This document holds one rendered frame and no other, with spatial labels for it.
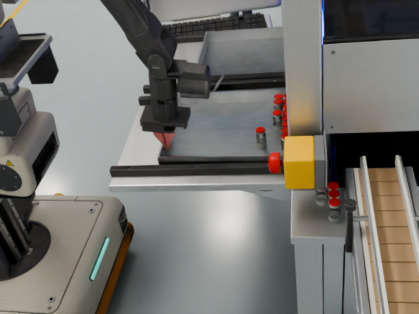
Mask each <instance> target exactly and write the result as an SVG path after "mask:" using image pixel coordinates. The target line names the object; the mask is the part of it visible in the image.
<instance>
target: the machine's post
mask: <svg viewBox="0 0 419 314"><path fill-rule="evenodd" d="M281 12H282V34H283V46H284V68H285V81H286V103H287V125H288V136H313V137H314V135H323V134H322V0H281ZM294 252H295V263H296V286H297V309H298V314H324V291H323V244H294Z"/></svg>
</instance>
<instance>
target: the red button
mask: <svg viewBox="0 0 419 314"><path fill-rule="evenodd" d="M268 165H269V170H270V172H271V173H272V174H280V173H281V166H282V159H281V154H280V152H273V153H271V154H270V155H269V159H268Z"/></svg>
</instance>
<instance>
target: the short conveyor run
mask: <svg viewBox="0 0 419 314"><path fill-rule="evenodd" d="M395 167H396V168H373V169H367V162H366V157H365V156H362V157H360V169H358V168H354V170H353V168H346V170H345V191H346V198H347V199H346V200H345V201H344V209H345V210H346V217H345V218H346V226H345V249H346V252H347V253H350V261H351V268H352V280H353V287H354V300H355V312H356V314H419V193H418V188H417V184H416V181H415V176H414V173H413V168H412V167H411V166H407V167H405V168H404V167H403V162H402V157H401V156H399V155H396V156H395ZM355 190H356V192H355ZM356 195H357V197H356ZM357 205H358V208H357ZM358 211H359V213H358ZM359 221H360V223H359ZM360 231H361V233H360ZM361 236H362V239H361Z"/></svg>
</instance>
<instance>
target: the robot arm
mask: <svg viewBox="0 0 419 314"><path fill-rule="evenodd" d="M100 1H101V2H102V4H103V5H104V6H105V7H106V9H107V10H108V12H109V13H110V14H111V15H112V17H113V18H114V19H115V20H116V22H117V23H118V25H119V26H120V27H121V29H122V30H123V32H124V33H125V36H126V38H127V40H128V41H129V43H130V44H131V45H132V46H133V48H134V49H135V50H136V52H135V53H136V55H137V56H138V58H139V59H140V60H141V61H142V62H143V64H144V65H145V67H146V68H147V69H148V71H149V73H148V78H149V85H150V97H151V105H145V108H144V110H143V113H142V116H141V118H140V126H142V131H148V132H153V134H154V135H155V137H156V138H157V139H158V140H159V141H160V142H161V143H162V145H163V146H164V148H165V150H166V151H169V150H170V145H171V140H172V138H173V136H174V134H175V130H176V128H177V127H183V128H184V129H186V127H187V125H188V120H189V117H190V108H189V107H178V97H177V86H176V80H177V84H178V93H180V97H181V98H200V99H209V97H210V87H211V74H210V67H209V66H208V65H206V64H197V63H192V62H187V60H178V59H174V55H175V52H176V48H177V41H176V39H175V38H174V36H173V34H172V33H171V32H170V30H169V29H168V28H167V26H166V25H165V24H163V25H162V24H161V22H160V21H159V20H158V18H157V17H156V15H154V13H152V12H151V11H150V10H149V9H148V8H147V7H146V5H144V3H143V2H142V0H100Z"/></svg>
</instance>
